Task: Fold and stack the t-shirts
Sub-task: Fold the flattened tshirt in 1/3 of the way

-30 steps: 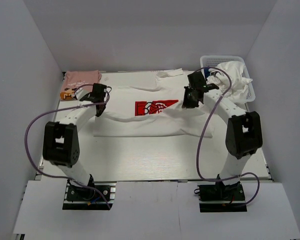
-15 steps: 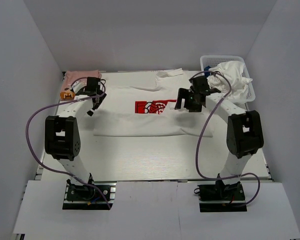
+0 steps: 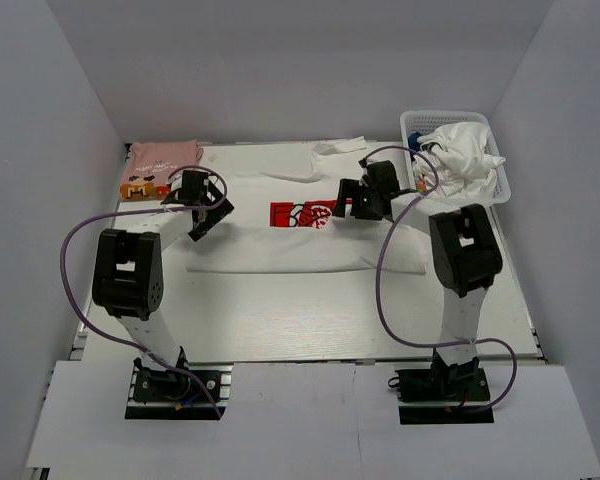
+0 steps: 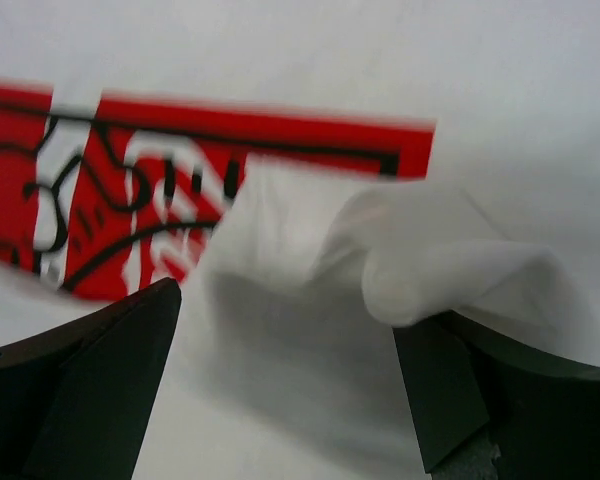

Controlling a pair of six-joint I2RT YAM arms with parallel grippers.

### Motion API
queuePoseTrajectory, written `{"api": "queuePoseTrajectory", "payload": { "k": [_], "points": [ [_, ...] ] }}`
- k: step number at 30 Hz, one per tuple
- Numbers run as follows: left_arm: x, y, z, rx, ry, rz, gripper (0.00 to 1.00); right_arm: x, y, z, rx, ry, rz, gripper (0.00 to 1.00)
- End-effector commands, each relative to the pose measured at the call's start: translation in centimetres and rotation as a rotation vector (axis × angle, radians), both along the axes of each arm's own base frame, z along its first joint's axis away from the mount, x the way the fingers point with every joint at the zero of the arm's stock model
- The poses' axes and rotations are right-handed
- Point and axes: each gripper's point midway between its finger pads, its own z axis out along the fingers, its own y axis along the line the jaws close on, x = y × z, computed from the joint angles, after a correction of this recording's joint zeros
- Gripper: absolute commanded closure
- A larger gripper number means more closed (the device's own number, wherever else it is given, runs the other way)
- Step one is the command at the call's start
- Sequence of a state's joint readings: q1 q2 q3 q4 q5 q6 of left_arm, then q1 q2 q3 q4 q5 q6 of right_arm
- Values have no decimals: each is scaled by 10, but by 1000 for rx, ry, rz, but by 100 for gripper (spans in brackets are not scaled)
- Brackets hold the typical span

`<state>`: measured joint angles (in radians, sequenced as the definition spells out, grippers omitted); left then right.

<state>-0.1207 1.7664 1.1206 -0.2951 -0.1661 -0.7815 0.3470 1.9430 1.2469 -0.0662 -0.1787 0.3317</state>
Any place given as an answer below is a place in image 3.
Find white plastic basket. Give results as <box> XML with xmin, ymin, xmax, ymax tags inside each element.
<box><xmin>400</xmin><ymin>110</ymin><xmax>511</xmax><ymax>206</ymax></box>

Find white red print t-shirt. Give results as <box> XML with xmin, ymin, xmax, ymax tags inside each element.
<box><xmin>186</xmin><ymin>137</ymin><xmax>427</xmax><ymax>275</ymax></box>

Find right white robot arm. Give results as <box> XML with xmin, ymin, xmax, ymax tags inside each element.
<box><xmin>332</xmin><ymin>161</ymin><xmax>503</xmax><ymax>399</ymax></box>

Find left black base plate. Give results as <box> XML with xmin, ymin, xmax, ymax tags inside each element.
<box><xmin>125</xmin><ymin>359</ymin><xmax>232</xmax><ymax>421</ymax></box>

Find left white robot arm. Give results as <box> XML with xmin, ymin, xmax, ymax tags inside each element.
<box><xmin>92</xmin><ymin>167</ymin><xmax>234</xmax><ymax>399</ymax></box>

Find folded pink t-shirt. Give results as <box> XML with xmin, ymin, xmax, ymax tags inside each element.
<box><xmin>119</xmin><ymin>140</ymin><xmax>204</xmax><ymax>201</ymax></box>

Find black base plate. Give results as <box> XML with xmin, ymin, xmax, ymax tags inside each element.
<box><xmin>125</xmin><ymin>359</ymin><xmax>232</xmax><ymax>421</ymax></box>
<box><xmin>387</xmin><ymin>368</ymin><xmax>494</xmax><ymax>426</ymax></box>

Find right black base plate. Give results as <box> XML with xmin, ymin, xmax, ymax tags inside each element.
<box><xmin>387</xmin><ymin>368</ymin><xmax>494</xmax><ymax>426</ymax></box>

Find blue t-shirt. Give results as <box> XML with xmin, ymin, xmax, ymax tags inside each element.
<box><xmin>407</xmin><ymin>131</ymin><xmax>422</xmax><ymax>162</ymax></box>

